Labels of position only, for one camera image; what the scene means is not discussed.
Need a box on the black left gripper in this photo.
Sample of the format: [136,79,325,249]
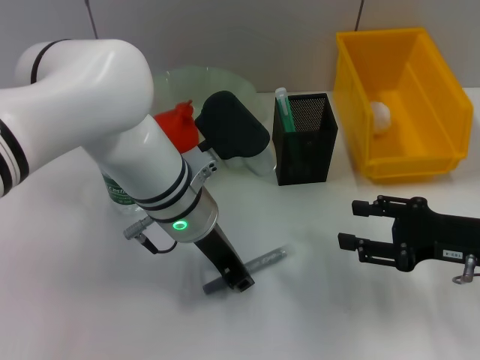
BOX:
[193,220,257,293]

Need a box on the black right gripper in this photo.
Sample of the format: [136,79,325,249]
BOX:
[337,193,480,273]

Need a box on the grey pen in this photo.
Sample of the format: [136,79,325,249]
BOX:
[202,244,293,296]

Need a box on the white paper ball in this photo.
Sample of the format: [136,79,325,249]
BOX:
[370,100,393,135]

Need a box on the clear green-label water bottle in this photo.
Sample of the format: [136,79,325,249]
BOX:
[102,172,146,216]

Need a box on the red-orange fruit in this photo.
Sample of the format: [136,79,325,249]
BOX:
[153,99,200,155]

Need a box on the black mesh pen holder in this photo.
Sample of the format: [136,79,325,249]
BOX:
[271,92,340,187]

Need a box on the yellow plastic bin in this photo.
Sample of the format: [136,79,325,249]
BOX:
[334,26,474,184]

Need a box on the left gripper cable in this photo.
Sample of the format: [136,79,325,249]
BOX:
[122,218,179,256]

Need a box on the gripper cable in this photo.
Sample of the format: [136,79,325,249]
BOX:
[452,253,480,285]
[122,218,179,256]

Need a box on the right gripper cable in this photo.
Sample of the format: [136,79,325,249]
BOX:
[452,253,480,285]

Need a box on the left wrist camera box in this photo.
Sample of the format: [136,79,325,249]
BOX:
[193,89,275,178]

